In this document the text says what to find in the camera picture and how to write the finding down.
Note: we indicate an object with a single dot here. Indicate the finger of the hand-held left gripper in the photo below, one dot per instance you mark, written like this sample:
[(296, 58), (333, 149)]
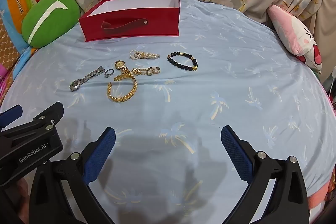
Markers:
[(11, 111), (51, 111)]

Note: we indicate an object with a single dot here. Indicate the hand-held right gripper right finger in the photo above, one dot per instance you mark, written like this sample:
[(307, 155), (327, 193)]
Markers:
[(236, 153)]

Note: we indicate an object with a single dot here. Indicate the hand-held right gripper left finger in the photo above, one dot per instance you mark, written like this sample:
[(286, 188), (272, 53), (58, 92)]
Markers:
[(101, 153)]

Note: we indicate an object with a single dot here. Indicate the silver wristwatch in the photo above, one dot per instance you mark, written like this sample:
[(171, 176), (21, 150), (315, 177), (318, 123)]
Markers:
[(86, 79)]

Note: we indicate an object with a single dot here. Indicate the gold wristwatch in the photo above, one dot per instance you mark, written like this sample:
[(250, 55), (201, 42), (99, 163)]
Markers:
[(120, 64)]

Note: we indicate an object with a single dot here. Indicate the red cardboard box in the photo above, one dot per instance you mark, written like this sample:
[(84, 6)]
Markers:
[(162, 27)]

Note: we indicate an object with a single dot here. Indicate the light blue palm-print sheet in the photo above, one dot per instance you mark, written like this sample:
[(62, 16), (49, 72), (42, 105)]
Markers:
[(236, 82)]

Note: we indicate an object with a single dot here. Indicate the salmon pink cloth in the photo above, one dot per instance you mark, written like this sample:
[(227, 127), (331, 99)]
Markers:
[(319, 197)]

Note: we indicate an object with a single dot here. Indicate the green plush pillow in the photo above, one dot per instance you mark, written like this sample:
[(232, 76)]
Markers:
[(67, 18)]

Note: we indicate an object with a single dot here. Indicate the colourful cartoon print cloth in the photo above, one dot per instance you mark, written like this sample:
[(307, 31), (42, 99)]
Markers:
[(15, 3)]

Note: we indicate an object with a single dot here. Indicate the pink cartoon plush pillow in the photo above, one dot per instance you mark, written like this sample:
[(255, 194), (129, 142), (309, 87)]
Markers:
[(288, 27)]

